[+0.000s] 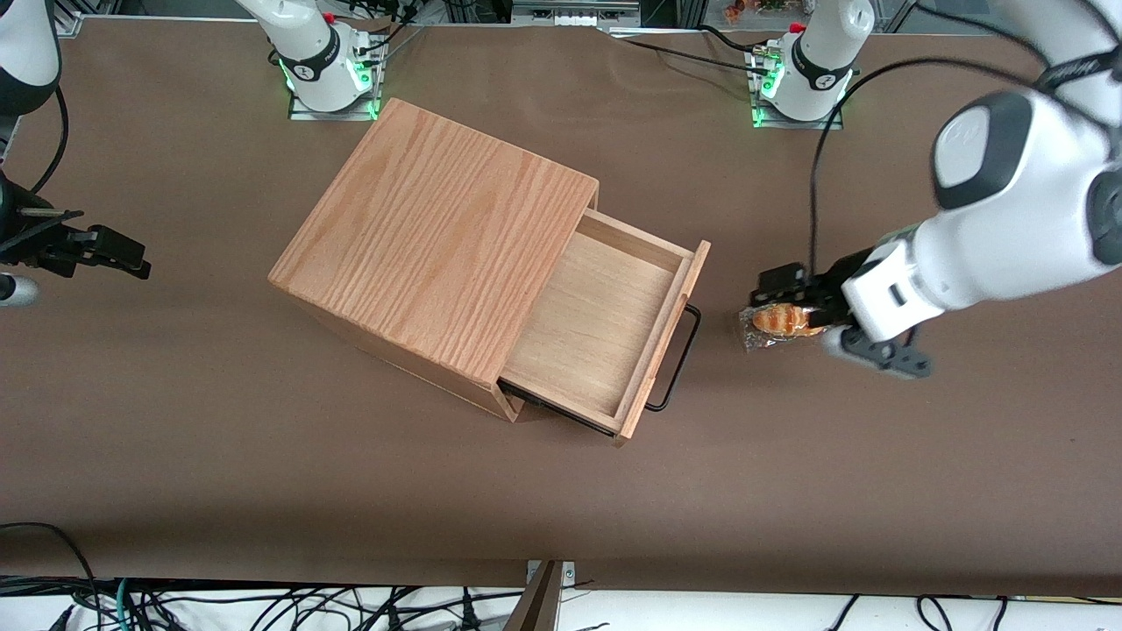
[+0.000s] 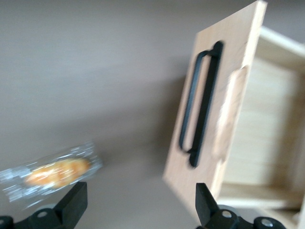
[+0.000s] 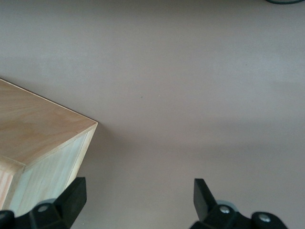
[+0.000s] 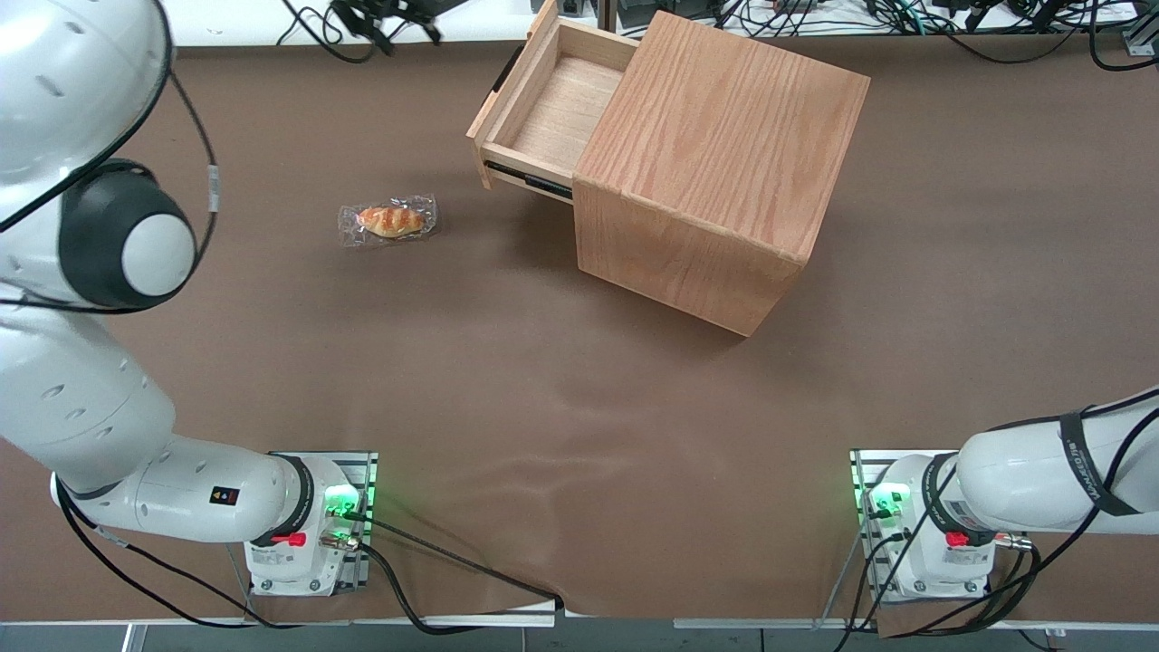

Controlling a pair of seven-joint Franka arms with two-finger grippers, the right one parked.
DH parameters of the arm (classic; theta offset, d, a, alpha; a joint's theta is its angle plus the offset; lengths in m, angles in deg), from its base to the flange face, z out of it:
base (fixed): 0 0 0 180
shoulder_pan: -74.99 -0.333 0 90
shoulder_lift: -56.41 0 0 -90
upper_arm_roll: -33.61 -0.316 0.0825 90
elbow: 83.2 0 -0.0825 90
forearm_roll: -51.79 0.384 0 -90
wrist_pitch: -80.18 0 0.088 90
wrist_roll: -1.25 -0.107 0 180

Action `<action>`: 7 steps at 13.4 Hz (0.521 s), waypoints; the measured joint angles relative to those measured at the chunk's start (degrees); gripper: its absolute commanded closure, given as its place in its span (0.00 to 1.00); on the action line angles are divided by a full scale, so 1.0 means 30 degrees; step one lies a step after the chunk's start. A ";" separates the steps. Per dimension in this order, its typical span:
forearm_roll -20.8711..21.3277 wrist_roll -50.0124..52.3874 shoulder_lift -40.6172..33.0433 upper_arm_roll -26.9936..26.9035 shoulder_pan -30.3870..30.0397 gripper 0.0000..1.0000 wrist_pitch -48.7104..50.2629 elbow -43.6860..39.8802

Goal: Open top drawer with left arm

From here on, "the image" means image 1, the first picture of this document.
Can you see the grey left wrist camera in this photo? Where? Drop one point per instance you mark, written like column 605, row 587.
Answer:
column 881, row 352

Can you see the oak wooden drawer cabinet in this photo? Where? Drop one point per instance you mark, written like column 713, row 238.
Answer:
column 438, row 237

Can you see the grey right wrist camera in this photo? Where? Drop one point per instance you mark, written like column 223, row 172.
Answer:
column 16, row 290

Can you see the bread roll in clear wrapper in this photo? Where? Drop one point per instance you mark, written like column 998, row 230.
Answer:
column 776, row 324

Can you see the grey power strip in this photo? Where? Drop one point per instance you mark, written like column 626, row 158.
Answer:
column 574, row 12

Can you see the small metal table bracket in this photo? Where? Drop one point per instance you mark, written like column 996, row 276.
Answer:
column 568, row 574

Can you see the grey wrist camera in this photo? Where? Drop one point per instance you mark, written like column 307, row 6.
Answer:
column 16, row 290
column 881, row 352

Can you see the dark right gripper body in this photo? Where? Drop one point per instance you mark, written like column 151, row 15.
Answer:
column 19, row 235

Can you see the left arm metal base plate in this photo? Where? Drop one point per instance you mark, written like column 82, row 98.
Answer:
column 833, row 121

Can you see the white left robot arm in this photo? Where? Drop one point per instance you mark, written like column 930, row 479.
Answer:
column 1008, row 219

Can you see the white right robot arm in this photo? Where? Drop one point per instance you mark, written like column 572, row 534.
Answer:
column 311, row 44

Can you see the light wooden drawer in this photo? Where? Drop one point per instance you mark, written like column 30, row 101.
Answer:
column 587, row 324

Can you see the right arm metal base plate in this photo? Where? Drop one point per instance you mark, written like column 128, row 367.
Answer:
column 302, row 112

